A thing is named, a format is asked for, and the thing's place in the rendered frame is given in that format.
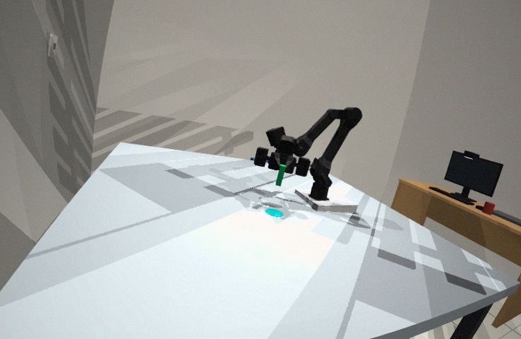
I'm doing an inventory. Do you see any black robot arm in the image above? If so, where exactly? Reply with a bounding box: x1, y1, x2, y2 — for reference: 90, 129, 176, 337
266, 107, 363, 201

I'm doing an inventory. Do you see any green rectangular block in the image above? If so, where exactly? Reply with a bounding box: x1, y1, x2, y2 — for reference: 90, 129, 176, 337
276, 165, 286, 186

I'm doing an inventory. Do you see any cyan circle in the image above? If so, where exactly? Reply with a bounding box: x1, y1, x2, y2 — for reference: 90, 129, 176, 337
265, 209, 284, 217

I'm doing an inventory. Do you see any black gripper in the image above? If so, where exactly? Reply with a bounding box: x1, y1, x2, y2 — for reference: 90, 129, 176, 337
254, 147, 311, 177

